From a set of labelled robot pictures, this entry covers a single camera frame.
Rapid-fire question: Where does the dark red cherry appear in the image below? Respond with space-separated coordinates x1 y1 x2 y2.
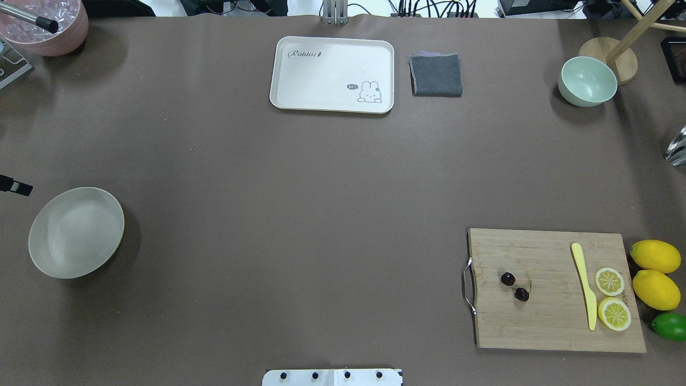
500 272 517 287
514 287 530 302

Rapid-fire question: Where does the cream rabbit tray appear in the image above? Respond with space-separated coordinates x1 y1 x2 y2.
269 36 395 114

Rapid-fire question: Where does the white cup rack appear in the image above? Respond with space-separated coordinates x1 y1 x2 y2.
0 38 33 90

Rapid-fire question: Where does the metal black-tipped muddler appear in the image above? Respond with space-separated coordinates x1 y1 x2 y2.
1 2 59 34

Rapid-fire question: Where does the pink bowl with ice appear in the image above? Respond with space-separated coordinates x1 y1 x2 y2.
1 1 89 57

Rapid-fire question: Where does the grey folded cloth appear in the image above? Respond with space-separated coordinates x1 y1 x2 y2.
409 51 463 98

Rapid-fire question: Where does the wooden cutting board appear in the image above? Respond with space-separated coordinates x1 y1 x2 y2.
466 228 646 354

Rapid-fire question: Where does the mint green bowl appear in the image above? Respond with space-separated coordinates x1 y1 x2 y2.
557 56 619 107

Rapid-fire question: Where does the yellow plastic knife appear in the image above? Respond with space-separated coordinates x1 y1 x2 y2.
570 242 598 331

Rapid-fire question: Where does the lemon half slice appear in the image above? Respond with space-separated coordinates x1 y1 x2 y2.
594 267 625 296
598 296 632 332

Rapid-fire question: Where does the wooden cup tree stand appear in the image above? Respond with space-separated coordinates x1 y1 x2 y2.
578 1 684 85

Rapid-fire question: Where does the yellow lemon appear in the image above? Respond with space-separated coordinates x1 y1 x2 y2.
629 239 682 274
632 270 681 311

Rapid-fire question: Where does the metal scoop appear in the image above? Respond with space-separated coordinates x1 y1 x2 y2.
664 125 686 167

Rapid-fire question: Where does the green lime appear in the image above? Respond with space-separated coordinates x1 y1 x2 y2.
650 312 685 342

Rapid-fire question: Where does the aluminium frame post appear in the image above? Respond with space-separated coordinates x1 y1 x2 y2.
322 0 349 25

